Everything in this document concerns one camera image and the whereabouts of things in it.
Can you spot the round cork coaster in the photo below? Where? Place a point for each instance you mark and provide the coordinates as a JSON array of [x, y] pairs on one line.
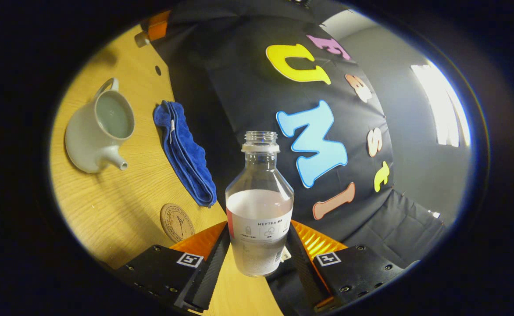
[[176, 221]]

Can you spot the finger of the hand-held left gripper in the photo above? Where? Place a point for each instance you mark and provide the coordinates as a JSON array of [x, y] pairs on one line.
[[158, 27]]

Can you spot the blue folded towel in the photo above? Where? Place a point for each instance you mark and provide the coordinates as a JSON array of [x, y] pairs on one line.
[[187, 153]]

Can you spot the black backdrop cloth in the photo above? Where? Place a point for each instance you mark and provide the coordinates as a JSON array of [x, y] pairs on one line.
[[248, 87]]

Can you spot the white teacup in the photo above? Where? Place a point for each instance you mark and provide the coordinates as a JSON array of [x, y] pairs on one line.
[[86, 140]]

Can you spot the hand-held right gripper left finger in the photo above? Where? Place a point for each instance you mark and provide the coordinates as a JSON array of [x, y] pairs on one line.
[[208, 276]]

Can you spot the clear plastic water bottle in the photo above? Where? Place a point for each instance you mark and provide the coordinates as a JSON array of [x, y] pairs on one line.
[[259, 206]]

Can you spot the small ceiling light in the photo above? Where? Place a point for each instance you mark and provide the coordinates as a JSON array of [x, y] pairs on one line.
[[434, 214]]

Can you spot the long ceiling light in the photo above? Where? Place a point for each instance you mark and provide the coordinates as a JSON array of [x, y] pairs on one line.
[[441, 105]]

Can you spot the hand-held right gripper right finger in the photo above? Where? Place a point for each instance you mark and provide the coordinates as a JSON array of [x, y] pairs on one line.
[[305, 276]]

